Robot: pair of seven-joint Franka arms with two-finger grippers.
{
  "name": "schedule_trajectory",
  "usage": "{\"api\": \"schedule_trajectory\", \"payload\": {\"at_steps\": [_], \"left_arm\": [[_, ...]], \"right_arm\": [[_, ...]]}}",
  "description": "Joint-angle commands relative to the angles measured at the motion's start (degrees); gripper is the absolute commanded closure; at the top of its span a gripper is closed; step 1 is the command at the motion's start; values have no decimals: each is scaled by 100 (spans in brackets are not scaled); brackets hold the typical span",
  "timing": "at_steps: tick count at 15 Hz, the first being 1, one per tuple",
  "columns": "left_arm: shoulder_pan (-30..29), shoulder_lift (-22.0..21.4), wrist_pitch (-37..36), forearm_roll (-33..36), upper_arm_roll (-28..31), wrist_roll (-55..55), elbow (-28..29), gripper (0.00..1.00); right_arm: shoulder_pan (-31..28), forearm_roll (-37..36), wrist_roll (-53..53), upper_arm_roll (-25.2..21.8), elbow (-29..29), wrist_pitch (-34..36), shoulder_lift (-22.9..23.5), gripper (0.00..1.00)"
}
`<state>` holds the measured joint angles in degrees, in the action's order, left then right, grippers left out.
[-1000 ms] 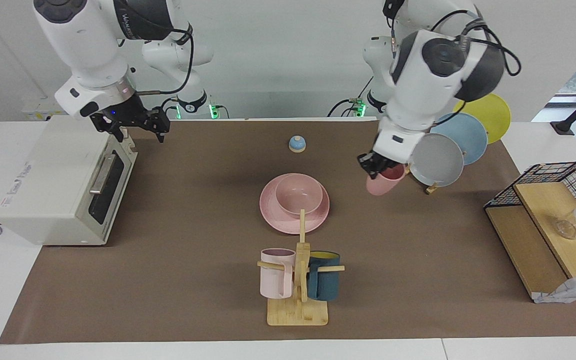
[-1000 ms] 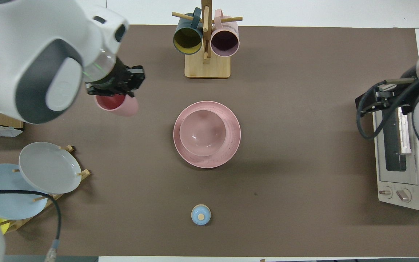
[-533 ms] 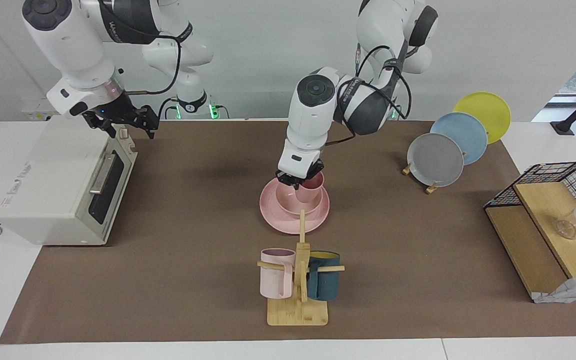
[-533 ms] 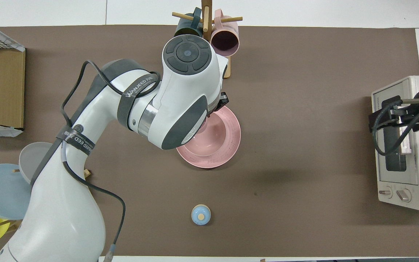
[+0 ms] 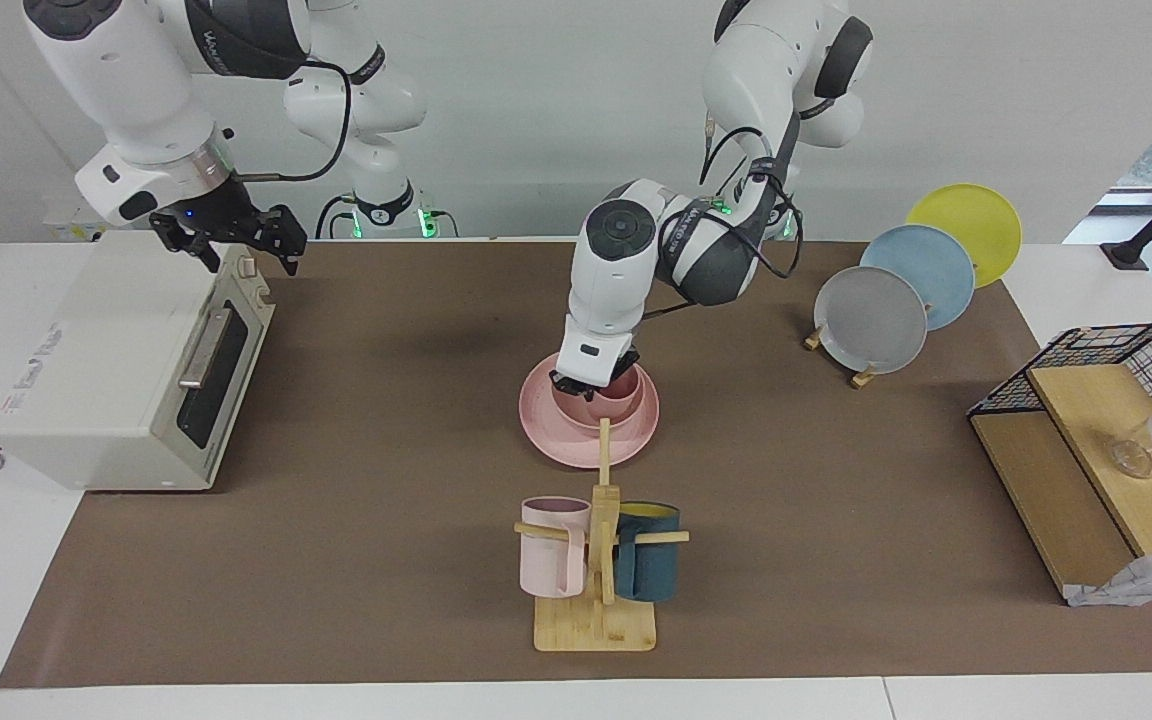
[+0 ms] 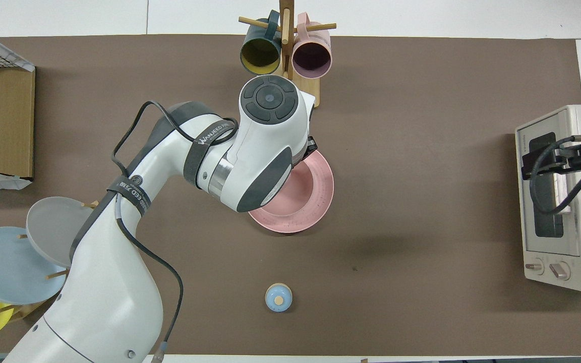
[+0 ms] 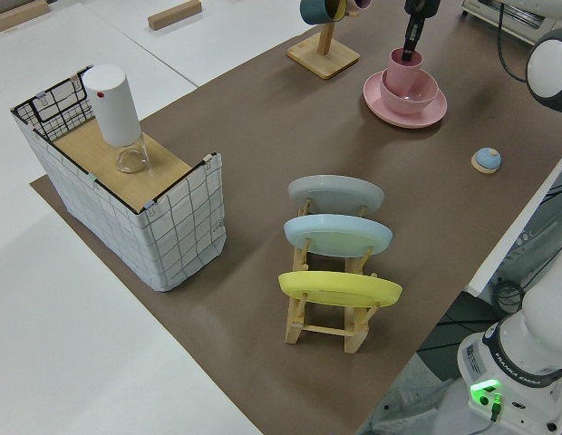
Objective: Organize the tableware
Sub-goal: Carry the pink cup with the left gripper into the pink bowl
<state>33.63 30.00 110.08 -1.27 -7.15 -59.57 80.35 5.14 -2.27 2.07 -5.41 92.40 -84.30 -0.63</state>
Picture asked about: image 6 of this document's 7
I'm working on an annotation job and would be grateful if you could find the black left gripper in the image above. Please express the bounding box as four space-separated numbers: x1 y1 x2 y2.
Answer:
303 135 319 165

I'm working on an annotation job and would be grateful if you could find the pink speckled plate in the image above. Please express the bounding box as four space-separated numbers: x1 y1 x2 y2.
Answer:
248 148 335 234

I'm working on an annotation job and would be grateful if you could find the pink mug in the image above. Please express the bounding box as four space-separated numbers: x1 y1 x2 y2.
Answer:
292 13 333 80

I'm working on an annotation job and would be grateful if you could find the dark teal mug yellow inside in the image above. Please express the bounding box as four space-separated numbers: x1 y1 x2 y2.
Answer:
240 10 282 77

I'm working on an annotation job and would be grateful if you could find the wooden mug tree stand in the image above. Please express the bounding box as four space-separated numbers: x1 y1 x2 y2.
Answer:
239 0 337 109

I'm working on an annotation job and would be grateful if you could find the brown table mat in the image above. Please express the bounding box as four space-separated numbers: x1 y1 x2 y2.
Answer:
0 34 581 356

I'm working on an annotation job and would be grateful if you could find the grey plate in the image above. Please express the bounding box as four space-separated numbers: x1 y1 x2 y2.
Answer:
26 196 100 269

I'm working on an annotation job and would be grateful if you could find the wooden box marble trim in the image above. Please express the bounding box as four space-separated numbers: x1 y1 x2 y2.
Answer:
0 25 37 191

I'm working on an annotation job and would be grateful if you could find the light blue plate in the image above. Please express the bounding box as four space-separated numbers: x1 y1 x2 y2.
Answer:
0 226 68 305

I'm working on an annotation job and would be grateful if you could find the wooden dish rack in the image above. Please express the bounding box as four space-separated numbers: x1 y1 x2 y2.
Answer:
0 201 100 324

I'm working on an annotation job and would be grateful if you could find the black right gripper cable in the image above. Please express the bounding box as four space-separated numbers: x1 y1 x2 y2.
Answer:
529 133 581 215

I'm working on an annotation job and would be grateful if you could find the white oven door handle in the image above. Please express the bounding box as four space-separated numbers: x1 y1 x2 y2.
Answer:
552 174 574 215

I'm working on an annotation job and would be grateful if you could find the black strap white lettering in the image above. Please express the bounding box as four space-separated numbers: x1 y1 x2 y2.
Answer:
107 174 151 218
183 119 239 190

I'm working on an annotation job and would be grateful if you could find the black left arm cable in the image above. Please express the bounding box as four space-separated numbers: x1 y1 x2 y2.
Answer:
111 100 239 363

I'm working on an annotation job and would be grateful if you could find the black wire mesh panel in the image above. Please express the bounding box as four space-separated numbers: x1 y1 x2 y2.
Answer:
0 43 34 72

